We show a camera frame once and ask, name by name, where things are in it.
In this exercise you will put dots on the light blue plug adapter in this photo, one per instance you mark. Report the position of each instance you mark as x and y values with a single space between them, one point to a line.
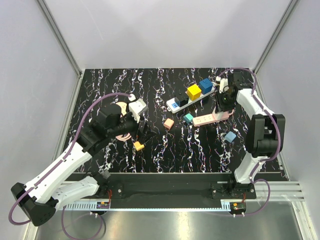
230 137

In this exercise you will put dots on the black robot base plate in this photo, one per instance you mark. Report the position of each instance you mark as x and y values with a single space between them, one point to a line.
152 191

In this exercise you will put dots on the pink power strip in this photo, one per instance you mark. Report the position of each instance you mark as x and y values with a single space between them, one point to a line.
209 119

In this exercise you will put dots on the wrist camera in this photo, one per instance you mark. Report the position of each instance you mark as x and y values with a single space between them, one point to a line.
137 108
222 83

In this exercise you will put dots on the white multicolour power strip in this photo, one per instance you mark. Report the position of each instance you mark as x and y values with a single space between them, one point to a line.
174 108

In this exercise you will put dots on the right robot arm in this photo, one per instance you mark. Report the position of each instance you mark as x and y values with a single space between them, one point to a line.
265 135

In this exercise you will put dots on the pink plug adapter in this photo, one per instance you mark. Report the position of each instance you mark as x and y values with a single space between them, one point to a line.
168 124

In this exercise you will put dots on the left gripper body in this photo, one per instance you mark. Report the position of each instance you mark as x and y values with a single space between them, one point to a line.
127 125

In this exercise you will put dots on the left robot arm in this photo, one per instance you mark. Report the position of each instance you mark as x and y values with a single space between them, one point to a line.
42 196

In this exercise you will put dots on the blue cube socket adapter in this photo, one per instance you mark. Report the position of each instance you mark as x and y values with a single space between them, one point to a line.
205 85

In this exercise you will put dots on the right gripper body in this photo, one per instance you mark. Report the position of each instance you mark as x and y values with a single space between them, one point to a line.
223 103

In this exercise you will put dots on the black cube socket adapter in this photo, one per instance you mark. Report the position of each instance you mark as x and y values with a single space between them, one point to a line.
181 99

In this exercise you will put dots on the small yellow plug adapter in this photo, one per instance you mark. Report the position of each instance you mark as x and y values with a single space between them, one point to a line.
138 146

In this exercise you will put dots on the teal plug adapter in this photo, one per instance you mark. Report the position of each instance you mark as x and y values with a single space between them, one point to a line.
188 118

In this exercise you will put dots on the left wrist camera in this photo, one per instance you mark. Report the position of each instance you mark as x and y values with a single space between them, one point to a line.
137 108

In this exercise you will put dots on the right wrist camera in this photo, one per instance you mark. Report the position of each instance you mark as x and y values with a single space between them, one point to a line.
222 83

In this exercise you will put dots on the yellow cube socket adapter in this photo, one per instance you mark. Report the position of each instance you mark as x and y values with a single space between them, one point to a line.
193 92

